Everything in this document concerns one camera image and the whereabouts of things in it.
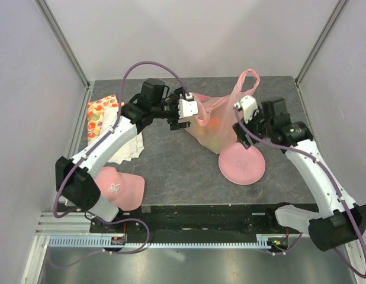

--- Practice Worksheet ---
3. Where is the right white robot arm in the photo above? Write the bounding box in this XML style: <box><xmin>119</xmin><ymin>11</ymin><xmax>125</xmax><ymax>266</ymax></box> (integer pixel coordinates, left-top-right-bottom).
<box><xmin>233</xmin><ymin>96</ymin><xmax>366</xmax><ymax>251</ymax></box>

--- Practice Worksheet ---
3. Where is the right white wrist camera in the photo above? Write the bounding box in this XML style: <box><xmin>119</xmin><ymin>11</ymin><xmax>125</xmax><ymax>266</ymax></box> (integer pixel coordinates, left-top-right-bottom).
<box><xmin>233</xmin><ymin>95</ymin><xmax>259</xmax><ymax>123</ymax></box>

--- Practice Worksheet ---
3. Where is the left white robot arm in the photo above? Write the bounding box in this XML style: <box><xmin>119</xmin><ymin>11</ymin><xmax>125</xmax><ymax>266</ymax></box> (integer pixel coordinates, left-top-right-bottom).
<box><xmin>52</xmin><ymin>79</ymin><xmax>198</xmax><ymax>233</ymax></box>

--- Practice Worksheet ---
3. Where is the aluminium frame post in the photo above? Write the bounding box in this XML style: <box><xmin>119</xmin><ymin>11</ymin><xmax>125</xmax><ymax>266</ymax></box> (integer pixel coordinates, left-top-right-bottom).
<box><xmin>294</xmin><ymin>0</ymin><xmax>349</xmax><ymax>86</ymax></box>
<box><xmin>34</xmin><ymin>0</ymin><xmax>91</xmax><ymax>89</ymax></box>

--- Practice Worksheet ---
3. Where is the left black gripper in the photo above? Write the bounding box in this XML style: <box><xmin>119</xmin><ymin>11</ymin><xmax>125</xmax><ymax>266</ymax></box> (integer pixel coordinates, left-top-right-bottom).
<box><xmin>152</xmin><ymin>88</ymin><xmax>191</xmax><ymax>130</ymax></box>

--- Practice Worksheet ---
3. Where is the white cloth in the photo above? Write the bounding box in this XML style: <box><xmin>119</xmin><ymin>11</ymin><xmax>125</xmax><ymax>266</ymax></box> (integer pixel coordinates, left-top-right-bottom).
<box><xmin>99</xmin><ymin>106</ymin><xmax>145</xmax><ymax>165</ymax></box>

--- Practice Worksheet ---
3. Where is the pink baseball cap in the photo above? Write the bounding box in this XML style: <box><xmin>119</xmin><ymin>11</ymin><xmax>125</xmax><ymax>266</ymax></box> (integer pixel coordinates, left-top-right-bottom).
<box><xmin>95</xmin><ymin>167</ymin><xmax>145</xmax><ymax>211</ymax></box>

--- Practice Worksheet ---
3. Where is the floral orange cloth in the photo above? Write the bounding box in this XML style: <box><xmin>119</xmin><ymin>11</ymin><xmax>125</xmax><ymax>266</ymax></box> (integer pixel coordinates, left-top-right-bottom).
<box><xmin>87</xmin><ymin>94</ymin><xmax>118</xmax><ymax>145</ymax></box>

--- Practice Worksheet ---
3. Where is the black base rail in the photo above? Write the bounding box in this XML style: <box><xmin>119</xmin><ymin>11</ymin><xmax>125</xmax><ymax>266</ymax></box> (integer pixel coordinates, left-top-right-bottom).
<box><xmin>89</xmin><ymin>204</ymin><xmax>297</xmax><ymax>235</ymax></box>

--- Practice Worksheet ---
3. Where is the right aluminium frame post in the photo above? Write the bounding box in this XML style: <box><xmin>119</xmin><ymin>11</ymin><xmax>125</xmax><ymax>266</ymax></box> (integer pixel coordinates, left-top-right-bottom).
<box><xmin>294</xmin><ymin>0</ymin><xmax>349</xmax><ymax>86</ymax></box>

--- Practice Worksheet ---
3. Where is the pink plastic bag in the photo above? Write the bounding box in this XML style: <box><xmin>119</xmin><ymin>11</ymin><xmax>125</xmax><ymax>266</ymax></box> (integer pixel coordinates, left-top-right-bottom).
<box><xmin>186</xmin><ymin>69</ymin><xmax>261</xmax><ymax>154</ymax></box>

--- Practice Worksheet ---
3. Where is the left aluminium frame post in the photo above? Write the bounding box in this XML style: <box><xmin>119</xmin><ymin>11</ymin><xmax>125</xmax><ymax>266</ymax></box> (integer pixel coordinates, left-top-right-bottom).
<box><xmin>34</xmin><ymin>0</ymin><xmax>91</xmax><ymax>89</ymax></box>

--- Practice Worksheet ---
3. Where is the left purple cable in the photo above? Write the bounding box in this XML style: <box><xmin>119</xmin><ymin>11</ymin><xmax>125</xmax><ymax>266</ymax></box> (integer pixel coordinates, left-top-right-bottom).
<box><xmin>48</xmin><ymin>61</ymin><xmax>191</xmax><ymax>269</ymax></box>

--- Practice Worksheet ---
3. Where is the pink plate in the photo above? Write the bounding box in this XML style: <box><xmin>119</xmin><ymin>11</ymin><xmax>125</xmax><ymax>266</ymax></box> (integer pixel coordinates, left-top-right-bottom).
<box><xmin>219</xmin><ymin>143</ymin><xmax>266</xmax><ymax>185</ymax></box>

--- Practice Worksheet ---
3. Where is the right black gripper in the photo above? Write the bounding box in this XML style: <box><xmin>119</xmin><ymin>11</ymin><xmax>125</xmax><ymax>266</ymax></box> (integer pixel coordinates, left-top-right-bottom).
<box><xmin>232</xmin><ymin>104</ymin><xmax>274</xmax><ymax>149</ymax></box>

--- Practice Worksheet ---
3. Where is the grey cable duct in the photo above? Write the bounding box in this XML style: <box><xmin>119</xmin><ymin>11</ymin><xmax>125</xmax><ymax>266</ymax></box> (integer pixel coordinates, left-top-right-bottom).
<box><xmin>48</xmin><ymin>235</ymin><xmax>271</xmax><ymax>249</ymax></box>

